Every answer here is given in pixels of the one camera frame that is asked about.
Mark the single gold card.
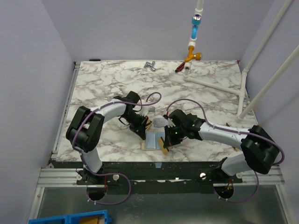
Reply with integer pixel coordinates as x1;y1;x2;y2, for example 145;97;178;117
157;137;169;155

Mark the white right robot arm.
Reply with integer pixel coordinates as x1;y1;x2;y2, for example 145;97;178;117
163;109;279;183

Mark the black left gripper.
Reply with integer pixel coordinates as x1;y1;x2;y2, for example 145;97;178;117
121;111;149;140

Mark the silver metal clamp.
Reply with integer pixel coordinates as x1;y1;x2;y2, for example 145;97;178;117
143;61;156;71

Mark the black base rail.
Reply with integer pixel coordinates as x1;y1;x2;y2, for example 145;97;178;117
77;162;242;195

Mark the white PVC pipe frame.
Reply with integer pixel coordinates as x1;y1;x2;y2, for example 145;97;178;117
182;0;299;126

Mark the gold card stack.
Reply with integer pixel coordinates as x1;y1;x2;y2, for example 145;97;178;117
145;118;153;132

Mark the blue plastic bin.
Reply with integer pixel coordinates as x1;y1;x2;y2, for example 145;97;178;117
28;210;112;224

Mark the aluminium extrusion frame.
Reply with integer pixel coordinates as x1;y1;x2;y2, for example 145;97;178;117
32;61;81;224

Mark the silver VIP card stack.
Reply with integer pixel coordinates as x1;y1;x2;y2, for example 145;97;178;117
153;117;168;128

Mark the brass faucet tap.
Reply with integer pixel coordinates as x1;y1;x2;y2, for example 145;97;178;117
184;45;202;63

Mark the red handled tool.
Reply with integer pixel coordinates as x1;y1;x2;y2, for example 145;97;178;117
175;62;185;73

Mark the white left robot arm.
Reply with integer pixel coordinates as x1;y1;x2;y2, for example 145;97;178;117
66;91;149;184

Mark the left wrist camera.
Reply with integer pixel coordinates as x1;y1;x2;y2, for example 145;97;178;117
139;106;156;116

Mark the blue pipe valve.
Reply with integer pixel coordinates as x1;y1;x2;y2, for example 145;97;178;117
191;14;202;39

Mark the beige card holder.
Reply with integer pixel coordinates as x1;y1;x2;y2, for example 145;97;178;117
141;132;165;151

